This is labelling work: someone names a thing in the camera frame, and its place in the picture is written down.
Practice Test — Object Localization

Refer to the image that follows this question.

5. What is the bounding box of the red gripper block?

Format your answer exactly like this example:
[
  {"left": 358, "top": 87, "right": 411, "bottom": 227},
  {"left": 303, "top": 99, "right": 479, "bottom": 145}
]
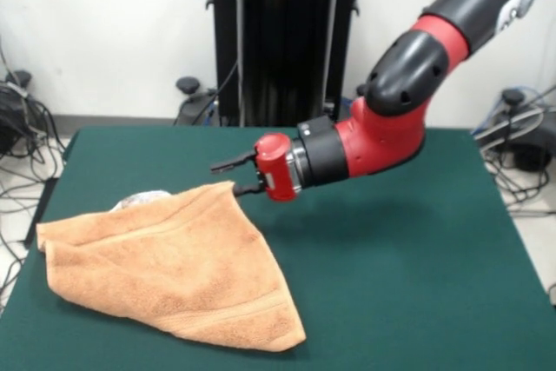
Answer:
[{"left": 210, "top": 132, "right": 303, "bottom": 203}]

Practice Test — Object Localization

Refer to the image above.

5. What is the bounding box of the tan terry towel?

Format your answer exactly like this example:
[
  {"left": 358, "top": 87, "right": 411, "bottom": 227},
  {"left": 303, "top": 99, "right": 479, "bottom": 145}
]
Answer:
[{"left": 36, "top": 179, "right": 308, "bottom": 353}]

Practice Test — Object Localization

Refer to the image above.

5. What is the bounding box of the dark green table cloth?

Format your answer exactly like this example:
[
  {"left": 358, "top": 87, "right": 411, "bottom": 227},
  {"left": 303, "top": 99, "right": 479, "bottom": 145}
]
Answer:
[{"left": 0, "top": 126, "right": 556, "bottom": 371}]

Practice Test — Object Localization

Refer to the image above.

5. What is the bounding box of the grey stand leg with knob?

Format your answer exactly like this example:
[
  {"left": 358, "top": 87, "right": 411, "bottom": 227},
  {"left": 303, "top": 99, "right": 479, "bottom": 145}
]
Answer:
[
  {"left": 475, "top": 87, "right": 556, "bottom": 172},
  {"left": 0, "top": 70, "right": 34, "bottom": 153}
]

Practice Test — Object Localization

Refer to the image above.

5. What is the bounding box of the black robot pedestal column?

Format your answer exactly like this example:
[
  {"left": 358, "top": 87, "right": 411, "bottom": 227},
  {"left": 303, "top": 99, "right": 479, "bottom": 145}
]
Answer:
[{"left": 203, "top": 0, "right": 362, "bottom": 129}]

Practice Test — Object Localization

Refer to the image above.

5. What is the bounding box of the tangle of black cables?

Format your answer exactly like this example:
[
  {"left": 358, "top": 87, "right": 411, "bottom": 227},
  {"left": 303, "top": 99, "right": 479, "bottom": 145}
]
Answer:
[
  {"left": 473, "top": 83, "right": 556, "bottom": 218},
  {"left": 0, "top": 47, "right": 70, "bottom": 302}
]

